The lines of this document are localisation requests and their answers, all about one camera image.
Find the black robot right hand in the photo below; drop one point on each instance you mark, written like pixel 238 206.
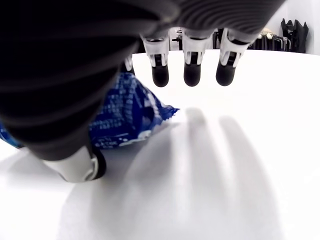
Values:
pixel 62 75

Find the blue Oreo packet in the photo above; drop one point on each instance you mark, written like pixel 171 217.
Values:
pixel 130 112

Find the beige plush toy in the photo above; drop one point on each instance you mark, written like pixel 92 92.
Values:
pixel 266 33

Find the black metal rack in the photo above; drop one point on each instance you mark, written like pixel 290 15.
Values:
pixel 275 43

